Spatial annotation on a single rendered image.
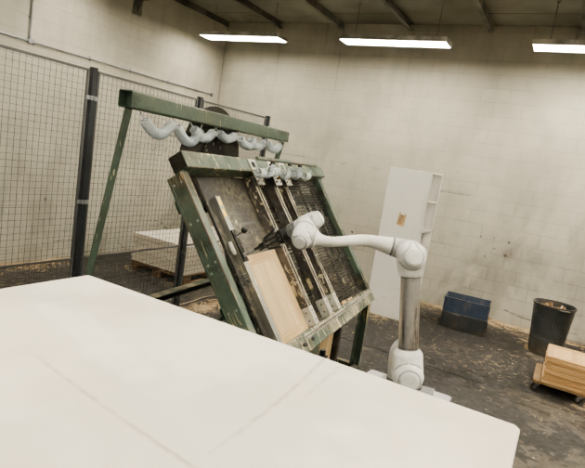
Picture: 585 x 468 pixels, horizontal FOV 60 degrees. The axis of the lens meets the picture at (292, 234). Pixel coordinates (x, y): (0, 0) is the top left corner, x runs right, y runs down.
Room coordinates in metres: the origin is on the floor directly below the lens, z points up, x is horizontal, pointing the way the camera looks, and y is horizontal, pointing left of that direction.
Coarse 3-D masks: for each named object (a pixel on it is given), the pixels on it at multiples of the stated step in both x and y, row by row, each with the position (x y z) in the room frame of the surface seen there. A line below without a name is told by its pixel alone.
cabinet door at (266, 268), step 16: (256, 256) 3.07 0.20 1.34; (272, 256) 3.25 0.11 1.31; (256, 272) 2.98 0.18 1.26; (272, 272) 3.15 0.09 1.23; (272, 288) 3.05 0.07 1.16; (288, 288) 3.22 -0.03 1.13; (272, 304) 2.95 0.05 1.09; (288, 304) 3.13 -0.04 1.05; (288, 320) 3.02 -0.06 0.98; (304, 320) 3.19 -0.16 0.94; (288, 336) 2.92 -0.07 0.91
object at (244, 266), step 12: (216, 204) 2.94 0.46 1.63; (228, 228) 2.91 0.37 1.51; (228, 240) 2.90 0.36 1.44; (240, 264) 2.86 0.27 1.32; (252, 276) 2.86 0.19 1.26; (252, 288) 2.83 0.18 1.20; (264, 300) 2.85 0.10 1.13; (264, 312) 2.79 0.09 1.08; (264, 324) 2.79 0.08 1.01; (276, 336) 2.76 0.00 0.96
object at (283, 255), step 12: (252, 168) 3.41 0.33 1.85; (252, 180) 3.43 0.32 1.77; (264, 180) 3.47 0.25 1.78; (252, 192) 3.42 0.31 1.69; (264, 204) 3.39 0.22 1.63; (264, 216) 3.38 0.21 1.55; (276, 252) 3.33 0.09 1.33; (288, 252) 3.36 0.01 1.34; (288, 264) 3.30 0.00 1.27; (288, 276) 3.29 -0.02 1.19; (300, 288) 3.26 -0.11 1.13; (300, 300) 3.25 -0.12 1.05; (312, 312) 3.23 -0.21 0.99; (312, 324) 3.21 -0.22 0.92
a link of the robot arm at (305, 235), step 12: (300, 228) 2.57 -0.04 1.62; (312, 228) 2.59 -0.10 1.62; (300, 240) 2.53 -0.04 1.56; (312, 240) 2.56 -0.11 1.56; (324, 240) 2.58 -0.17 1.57; (336, 240) 2.60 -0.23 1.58; (348, 240) 2.63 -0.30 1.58; (360, 240) 2.67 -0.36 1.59; (372, 240) 2.68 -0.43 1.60; (384, 240) 2.68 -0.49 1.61; (384, 252) 2.68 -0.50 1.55
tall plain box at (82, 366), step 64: (0, 320) 0.51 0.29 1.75; (64, 320) 0.54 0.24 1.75; (128, 320) 0.57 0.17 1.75; (192, 320) 0.60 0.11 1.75; (0, 384) 0.38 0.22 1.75; (64, 384) 0.40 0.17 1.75; (128, 384) 0.42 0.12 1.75; (192, 384) 0.44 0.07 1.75; (256, 384) 0.46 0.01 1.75; (320, 384) 0.48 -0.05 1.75; (384, 384) 0.50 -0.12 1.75; (0, 448) 0.31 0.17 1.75; (64, 448) 0.32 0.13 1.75; (128, 448) 0.33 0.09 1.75; (192, 448) 0.34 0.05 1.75; (256, 448) 0.35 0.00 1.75; (320, 448) 0.36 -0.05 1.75; (384, 448) 0.38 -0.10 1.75; (448, 448) 0.39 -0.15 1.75; (512, 448) 0.41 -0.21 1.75
